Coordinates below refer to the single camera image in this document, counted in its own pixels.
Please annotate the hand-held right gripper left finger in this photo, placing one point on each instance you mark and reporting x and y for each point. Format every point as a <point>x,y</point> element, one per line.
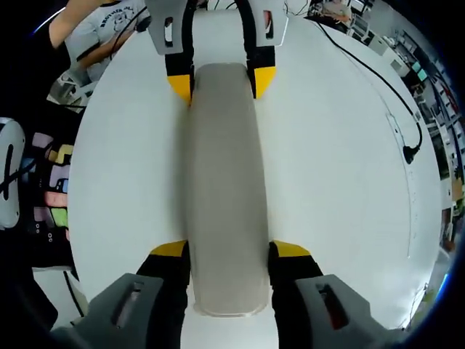
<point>160,291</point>

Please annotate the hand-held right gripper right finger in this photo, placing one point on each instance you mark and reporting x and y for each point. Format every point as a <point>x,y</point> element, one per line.
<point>298,291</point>

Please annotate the beige cutlery case lid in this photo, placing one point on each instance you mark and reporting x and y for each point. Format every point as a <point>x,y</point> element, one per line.
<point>225,181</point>

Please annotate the person's grey t-shirt torso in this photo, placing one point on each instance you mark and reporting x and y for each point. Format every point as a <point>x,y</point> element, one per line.
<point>94,29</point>

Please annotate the white device with slot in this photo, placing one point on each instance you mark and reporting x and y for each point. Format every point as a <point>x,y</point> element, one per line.
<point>11,174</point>

